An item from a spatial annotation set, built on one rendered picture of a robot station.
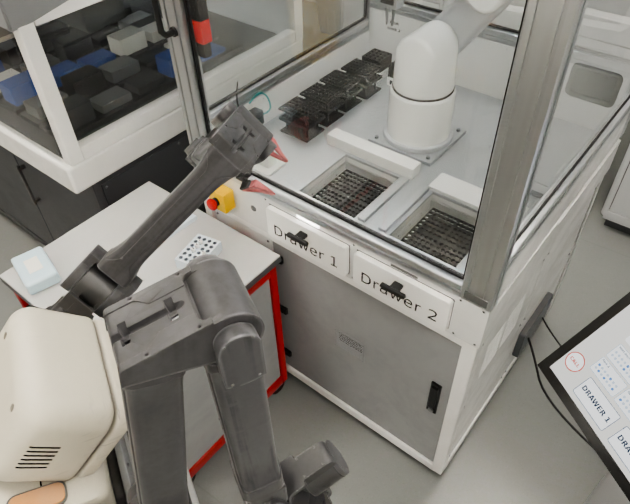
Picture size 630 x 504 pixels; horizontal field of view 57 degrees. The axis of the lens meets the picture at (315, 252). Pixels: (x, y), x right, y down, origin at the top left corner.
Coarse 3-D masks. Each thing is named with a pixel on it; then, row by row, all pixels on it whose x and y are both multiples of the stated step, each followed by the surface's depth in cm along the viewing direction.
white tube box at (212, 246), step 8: (192, 240) 177; (208, 240) 177; (216, 240) 177; (184, 248) 174; (200, 248) 174; (208, 248) 174; (216, 248) 175; (184, 256) 172; (192, 256) 172; (176, 264) 173; (184, 264) 171
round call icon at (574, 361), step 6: (576, 348) 117; (570, 354) 118; (576, 354) 117; (582, 354) 116; (564, 360) 118; (570, 360) 117; (576, 360) 117; (582, 360) 116; (570, 366) 117; (576, 366) 116; (582, 366) 115; (570, 372) 117; (576, 372) 116
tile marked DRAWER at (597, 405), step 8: (584, 384) 114; (592, 384) 113; (576, 392) 115; (584, 392) 113; (592, 392) 112; (600, 392) 111; (584, 400) 113; (592, 400) 112; (600, 400) 111; (608, 400) 110; (592, 408) 111; (600, 408) 110; (608, 408) 109; (592, 416) 111; (600, 416) 110; (608, 416) 109; (616, 416) 108; (600, 424) 109; (608, 424) 108
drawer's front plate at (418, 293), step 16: (368, 256) 152; (368, 272) 153; (384, 272) 149; (400, 272) 147; (368, 288) 158; (416, 288) 144; (400, 304) 152; (432, 304) 144; (448, 304) 140; (432, 320) 148; (448, 320) 145
